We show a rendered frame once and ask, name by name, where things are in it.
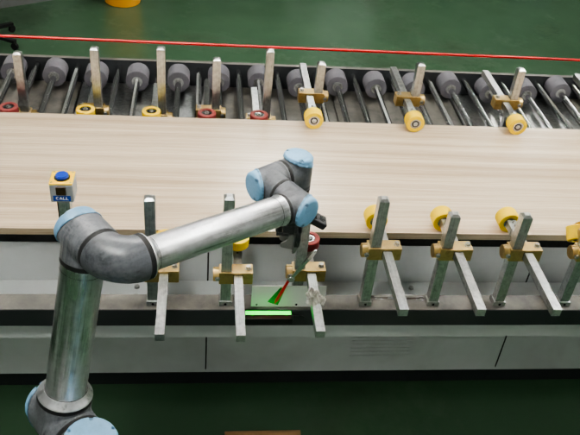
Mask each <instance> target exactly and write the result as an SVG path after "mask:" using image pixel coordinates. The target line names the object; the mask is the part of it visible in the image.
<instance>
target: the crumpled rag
mask: <svg viewBox="0 0 580 435"><path fill-rule="evenodd" d="M306 296H307V300H306V303H307V304H308V305H310V306H316V305H317V304H320V305H322V306H323V305H324V304H325V302H326V298H325V296H323V295H321V294H320V291H319V290H315V289H314V288H313V287H310V288H309V289H308V291H307V292H306Z"/></svg>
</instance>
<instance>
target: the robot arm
mask: <svg viewBox="0 0 580 435"><path fill-rule="evenodd" d="M313 167H314V165H313V156H312V154H311V153H310V152H308V151H307V150H304V149H303V148H289V149H287V150H286V151H285V152H284V154H283V159H281V160H278V161H275V162H272V163H270V164H267V165H265V166H263V167H259V168H255V169H254V170H253V171H250V172H249V173H248V174H247V175H246V179H245V185H246V189H247V192H248V194H249V196H250V197H251V198H252V199H253V200H254V201H256V202H254V203H251V204H248V205H244V206H241V207H237V208H235V209H232V210H229V211H225V212H222V213H218V214H216V215H213V216H210V217H206V218H203V219H200V220H197V221H194V222H191V223H189V224H184V225H181V226H178V227H175V228H172V229H170V230H165V231H162V232H160V233H156V234H153V235H151V236H145V235H144V234H142V233H135V234H133V235H121V234H119V233H118V232H117V231H116V230H115V229H114V228H113V227H112V226H111V225H110V224H109V223H108V222H107V221H106V220H105V219H104V218H103V217H102V215H101V214H100V213H98V212H96V211H95V210H94V209H92V208H91V207H88V206H78V207H74V208H72V209H70V210H68V211H66V212H65V214H63V215H61V216H60V217H59V219H58V220H57V222H56V223H55V226H54V236H55V239H56V240H57V241H58V242H59V243H60V258H59V262H60V267H59V275H58V282H57V290H56V297H55V305H54V319H53V326H52V334H51V341H50V349H49V356H48V364H47V378H46V379H45V380H44V381H42V382H40V383H39V384H40V385H39V386H38V387H34V388H33V389H32V391H31V392H30V393H29V395H28V398H27V399H26V403H25V413H26V415H27V416H28V421H29V423H30V424H31V426H33V427H34V429H35V430H36V431H37V433H38V434H39V435H118V432H117V430H116V428H115V427H114V426H113V425H112V424H111V423H110V422H109V421H107V420H105V419H101V418H98V417H97V416H96V414H95V413H94V412H93V411H92V409H91V404H92V397H93V389H92V386H91V384H90V383H89V382H88V378H89V373H90V367H91V356H92V350H93V345H94V338H95V333H96V327H97V321H98V310H99V305H100V299H101V293H102V287H103V281H109V282H114V283H122V284H133V283H140V282H144V281H149V280H152V279H153V278H154V277H155V276H156V275H157V273H158V270H160V269H162V268H166V267H169V266H172V265H174V264H176V263H179V262H183V261H185V260H188V259H191V258H193V257H196V256H199V255H203V254H205V253H208V252H211V251H213V250H215V249H220V248H222V247H224V246H227V245H230V244H232V243H236V242H239V241H242V240H244V239H247V238H249V237H252V236H256V235H259V234H261V233H263V232H266V231H269V230H273V229H275V231H276V236H280V237H279V238H280V240H281V241H283V242H281V244H280V246H281V247H282V248H286V249H291V250H292V254H294V253H295V252H296V251H297V249H298V248H299V244H300V238H301V233H302V230H303V227H305V226H307V225H308V224H311V225H313V226H315V227H317V228H319V229H321V230H324V229H325V228H326V226H327V222H326V217H325V216H323V215H321V214H319V213H318V201H317V200H316V199H315V198H314V197H313V196H312V195H311V194H310V190H311V182H312V168H313Z"/></svg>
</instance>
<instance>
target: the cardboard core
mask: <svg viewBox="0 0 580 435"><path fill-rule="evenodd" d="M224 435H301V433H300V430H281V431H233V432H224Z"/></svg>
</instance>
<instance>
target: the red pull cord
mask: <svg viewBox="0 0 580 435"><path fill-rule="evenodd" d="M0 37H3V38H23V39H44V40H65V41H106V42H127V43H147V44H169V45H190V46H211V47H252V48H272V49H293V50H314V51H336V52H357V53H378V54H418V55H439V56H460V57H481V58H502V59H523V60H564V61H580V59H567V58H546V57H526V56H506V55H485V54H444V53H423V52H402V51H381V50H362V49H341V48H320V47H279V46H258V45H237V44H217V43H197V42H176V41H135V40H114V39H93V38H73V37H52V36H32V35H0Z"/></svg>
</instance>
